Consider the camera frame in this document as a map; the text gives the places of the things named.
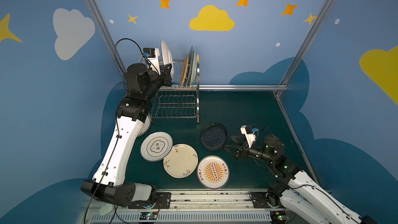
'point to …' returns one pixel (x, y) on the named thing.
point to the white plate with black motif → (155, 146)
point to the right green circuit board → (279, 217)
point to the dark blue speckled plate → (213, 136)
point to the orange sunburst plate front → (213, 172)
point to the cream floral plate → (180, 160)
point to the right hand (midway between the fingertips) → (231, 140)
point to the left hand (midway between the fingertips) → (171, 64)
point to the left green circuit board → (148, 215)
